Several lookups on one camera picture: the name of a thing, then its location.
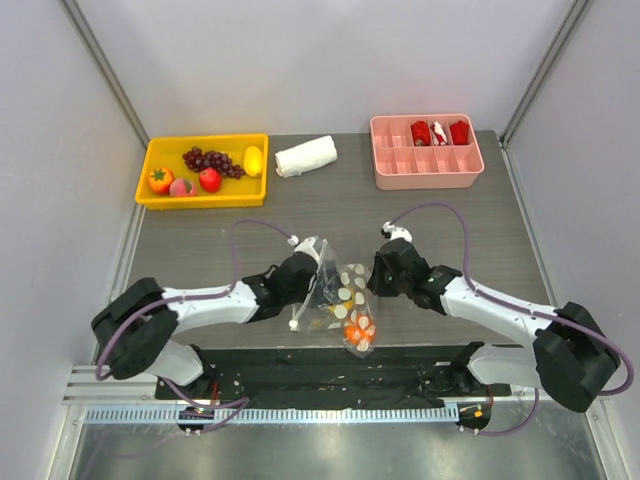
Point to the grey aluminium corner rail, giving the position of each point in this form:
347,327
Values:
568,27
81,25

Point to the pink fake peach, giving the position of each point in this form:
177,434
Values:
182,187

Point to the perforated metal cable rail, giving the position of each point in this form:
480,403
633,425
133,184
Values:
187,415

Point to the purple fake grape bunch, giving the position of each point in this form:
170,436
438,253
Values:
198,160

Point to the grey aluminium corner rail left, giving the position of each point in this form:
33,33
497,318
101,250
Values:
81,25

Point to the rolled white towel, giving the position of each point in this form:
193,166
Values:
306,157

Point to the orange red fake persimmon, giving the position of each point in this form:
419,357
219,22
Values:
160,180

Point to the clear zip top bag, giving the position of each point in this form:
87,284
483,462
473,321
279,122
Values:
328,306

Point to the red fake tomato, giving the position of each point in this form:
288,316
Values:
210,180

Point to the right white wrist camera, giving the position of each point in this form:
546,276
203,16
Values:
391,232

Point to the red white rolled cloth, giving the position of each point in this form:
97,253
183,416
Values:
439,134

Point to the red rolled cloth right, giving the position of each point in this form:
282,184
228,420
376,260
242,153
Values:
459,131

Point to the pink divided organizer box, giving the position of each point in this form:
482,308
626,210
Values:
399,165

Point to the grey aluminium corner rail right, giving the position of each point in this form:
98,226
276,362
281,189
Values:
568,27

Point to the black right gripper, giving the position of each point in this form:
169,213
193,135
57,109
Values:
379,276

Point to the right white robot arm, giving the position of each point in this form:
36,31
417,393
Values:
561,351

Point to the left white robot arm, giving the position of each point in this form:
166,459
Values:
135,332

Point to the yellow fake mango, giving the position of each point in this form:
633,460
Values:
252,161

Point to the red rolled cloth left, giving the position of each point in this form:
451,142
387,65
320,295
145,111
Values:
420,133

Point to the yellow plastic tray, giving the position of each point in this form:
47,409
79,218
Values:
167,152

